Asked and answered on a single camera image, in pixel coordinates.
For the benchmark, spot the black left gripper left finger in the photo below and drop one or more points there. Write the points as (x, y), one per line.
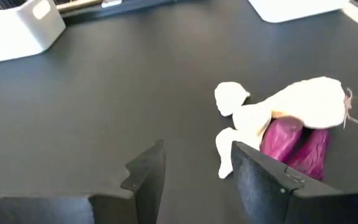
(148, 193)

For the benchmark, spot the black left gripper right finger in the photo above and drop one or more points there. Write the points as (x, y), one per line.
(266, 193)

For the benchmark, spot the small white garlic bulb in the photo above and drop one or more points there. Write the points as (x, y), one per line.
(228, 146)
(250, 119)
(230, 98)

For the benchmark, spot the large white garlic brown roots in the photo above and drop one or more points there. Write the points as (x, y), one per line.
(312, 102)

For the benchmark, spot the white plastic basket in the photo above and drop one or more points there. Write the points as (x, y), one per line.
(291, 9)

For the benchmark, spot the white label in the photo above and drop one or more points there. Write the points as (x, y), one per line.
(112, 3)

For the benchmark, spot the wooden edge strip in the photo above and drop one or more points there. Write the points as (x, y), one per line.
(76, 4)

